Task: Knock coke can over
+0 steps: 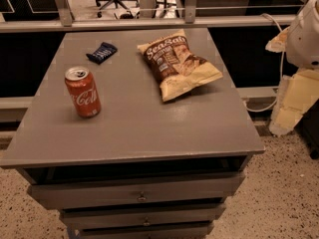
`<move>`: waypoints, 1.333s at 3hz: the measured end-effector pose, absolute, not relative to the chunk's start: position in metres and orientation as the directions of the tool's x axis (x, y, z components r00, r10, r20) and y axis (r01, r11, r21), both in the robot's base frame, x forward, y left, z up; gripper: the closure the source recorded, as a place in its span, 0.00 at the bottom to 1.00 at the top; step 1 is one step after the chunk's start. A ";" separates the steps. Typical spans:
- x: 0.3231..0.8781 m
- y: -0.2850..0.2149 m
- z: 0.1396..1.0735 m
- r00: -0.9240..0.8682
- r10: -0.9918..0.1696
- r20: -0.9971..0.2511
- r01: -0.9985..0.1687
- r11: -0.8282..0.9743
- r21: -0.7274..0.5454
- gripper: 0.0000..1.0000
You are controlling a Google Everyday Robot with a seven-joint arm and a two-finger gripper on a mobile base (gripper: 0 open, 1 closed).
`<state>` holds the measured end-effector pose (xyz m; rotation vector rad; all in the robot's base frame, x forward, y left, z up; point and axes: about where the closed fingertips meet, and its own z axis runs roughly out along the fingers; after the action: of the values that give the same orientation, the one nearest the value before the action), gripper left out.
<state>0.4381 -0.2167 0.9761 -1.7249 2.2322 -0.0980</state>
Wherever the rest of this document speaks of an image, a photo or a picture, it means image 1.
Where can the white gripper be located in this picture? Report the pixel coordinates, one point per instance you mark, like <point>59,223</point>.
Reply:
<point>304,40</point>

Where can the red coke can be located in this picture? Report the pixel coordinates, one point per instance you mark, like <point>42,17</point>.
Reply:
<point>83,91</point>

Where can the sea salt chip bag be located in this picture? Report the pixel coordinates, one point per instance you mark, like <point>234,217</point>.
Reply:
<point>175,67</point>

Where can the dark blue snack packet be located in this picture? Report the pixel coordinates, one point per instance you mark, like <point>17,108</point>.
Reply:
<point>105,51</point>

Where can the bottom grey drawer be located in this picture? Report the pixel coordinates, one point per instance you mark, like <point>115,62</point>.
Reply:
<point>165,231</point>

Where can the grey drawer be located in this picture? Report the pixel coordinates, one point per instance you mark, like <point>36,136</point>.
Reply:
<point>143,216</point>
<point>136,191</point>
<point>165,231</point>

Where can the grey drawer cabinet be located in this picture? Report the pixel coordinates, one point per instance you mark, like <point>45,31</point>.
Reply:
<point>136,134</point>

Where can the metal railing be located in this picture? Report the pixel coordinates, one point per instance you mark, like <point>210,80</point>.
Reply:
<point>18,16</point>

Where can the middle grey drawer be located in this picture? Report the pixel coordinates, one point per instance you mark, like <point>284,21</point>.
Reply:
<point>143,216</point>

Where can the top grey drawer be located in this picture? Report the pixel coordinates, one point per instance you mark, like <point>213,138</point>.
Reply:
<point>136,191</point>

